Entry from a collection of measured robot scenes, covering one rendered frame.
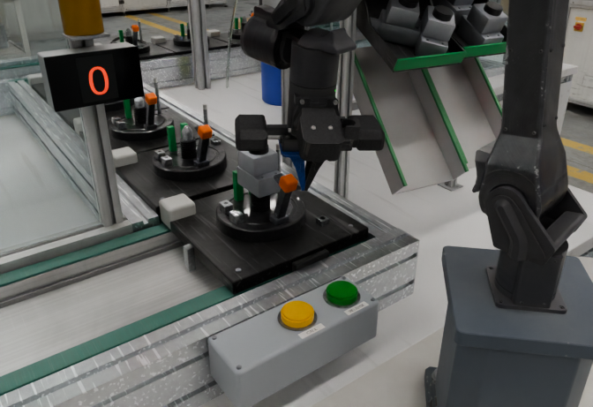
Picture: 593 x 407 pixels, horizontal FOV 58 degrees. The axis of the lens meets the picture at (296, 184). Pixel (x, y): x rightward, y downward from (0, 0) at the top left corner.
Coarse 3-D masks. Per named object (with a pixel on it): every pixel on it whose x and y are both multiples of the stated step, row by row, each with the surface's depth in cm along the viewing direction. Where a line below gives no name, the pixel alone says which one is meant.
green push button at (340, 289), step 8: (328, 288) 67; (336, 288) 67; (344, 288) 67; (352, 288) 67; (328, 296) 67; (336, 296) 66; (344, 296) 66; (352, 296) 66; (336, 304) 66; (344, 304) 66
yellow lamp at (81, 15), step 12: (60, 0) 66; (72, 0) 66; (84, 0) 66; (96, 0) 67; (60, 12) 67; (72, 12) 66; (84, 12) 66; (96, 12) 68; (72, 24) 67; (84, 24) 67; (96, 24) 68
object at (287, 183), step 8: (280, 176) 76; (288, 176) 74; (280, 184) 74; (288, 184) 73; (296, 184) 74; (280, 192) 75; (288, 192) 75; (280, 200) 76; (288, 200) 76; (280, 208) 77; (280, 216) 78
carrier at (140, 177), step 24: (192, 144) 99; (120, 168) 101; (144, 168) 101; (168, 168) 96; (192, 168) 96; (216, 168) 98; (144, 192) 92; (168, 192) 92; (192, 192) 92; (216, 192) 94
